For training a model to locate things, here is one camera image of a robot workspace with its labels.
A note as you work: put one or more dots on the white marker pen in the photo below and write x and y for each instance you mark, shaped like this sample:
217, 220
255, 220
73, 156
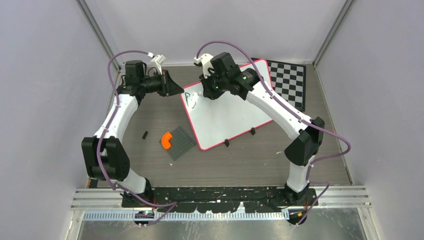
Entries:
193, 99

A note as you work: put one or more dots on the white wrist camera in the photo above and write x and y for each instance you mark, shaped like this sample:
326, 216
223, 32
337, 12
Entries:
156, 61
204, 61

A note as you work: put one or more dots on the black and white checkerboard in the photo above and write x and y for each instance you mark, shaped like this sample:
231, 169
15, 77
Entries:
289, 81

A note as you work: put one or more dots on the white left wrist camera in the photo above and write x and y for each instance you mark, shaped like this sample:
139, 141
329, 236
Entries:
156, 61

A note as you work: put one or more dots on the aluminium frame rail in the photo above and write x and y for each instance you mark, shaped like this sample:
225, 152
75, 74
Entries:
105, 205

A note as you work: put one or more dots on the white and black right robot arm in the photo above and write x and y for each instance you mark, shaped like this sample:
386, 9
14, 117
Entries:
300, 128

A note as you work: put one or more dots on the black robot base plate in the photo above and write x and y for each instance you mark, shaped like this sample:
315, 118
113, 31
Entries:
219, 200

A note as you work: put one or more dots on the orange curved pipe piece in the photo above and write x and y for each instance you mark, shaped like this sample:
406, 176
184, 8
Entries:
166, 140

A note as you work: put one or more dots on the grey studded base plate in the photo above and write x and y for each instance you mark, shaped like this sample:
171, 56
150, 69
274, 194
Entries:
180, 143

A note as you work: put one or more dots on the white board with pink frame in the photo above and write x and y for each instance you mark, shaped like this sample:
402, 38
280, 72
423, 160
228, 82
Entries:
215, 121

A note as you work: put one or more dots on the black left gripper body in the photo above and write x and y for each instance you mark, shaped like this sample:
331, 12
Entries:
152, 85

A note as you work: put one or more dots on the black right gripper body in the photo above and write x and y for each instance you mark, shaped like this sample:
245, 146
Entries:
214, 85

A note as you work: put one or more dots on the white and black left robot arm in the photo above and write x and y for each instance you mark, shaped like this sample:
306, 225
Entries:
104, 155

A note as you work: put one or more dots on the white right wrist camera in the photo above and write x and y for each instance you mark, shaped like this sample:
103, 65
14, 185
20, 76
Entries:
204, 61

